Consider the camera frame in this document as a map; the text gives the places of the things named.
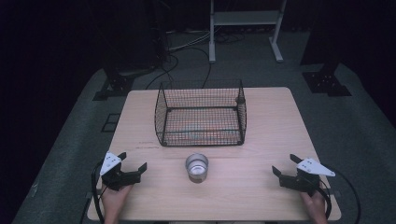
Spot black floor cable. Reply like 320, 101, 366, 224
169, 46, 213, 90
144, 53, 180, 91

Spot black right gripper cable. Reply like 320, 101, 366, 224
319, 169, 362, 224

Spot black wire mesh basket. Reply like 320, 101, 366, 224
154, 78, 248, 147

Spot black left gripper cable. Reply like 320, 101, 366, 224
91, 160, 108, 224

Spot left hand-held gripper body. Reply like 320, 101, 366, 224
99, 151, 143, 191

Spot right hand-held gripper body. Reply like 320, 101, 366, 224
278, 157, 336, 197

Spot silver metal cup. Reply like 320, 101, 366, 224
185, 152, 210, 184

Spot black stand base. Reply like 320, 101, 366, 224
300, 0, 353, 98
92, 54, 135, 102

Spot person's left hand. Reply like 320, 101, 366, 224
100, 184, 134, 218

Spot white floor cables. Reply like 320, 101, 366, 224
167, 28, 213, 53

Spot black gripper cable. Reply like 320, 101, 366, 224
91, 160, 108, 224
319, 169, 362, 224

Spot person's right hand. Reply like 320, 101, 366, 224
300, 188, 328, 218

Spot white metal table frame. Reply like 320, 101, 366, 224
208, 0, 289, 64

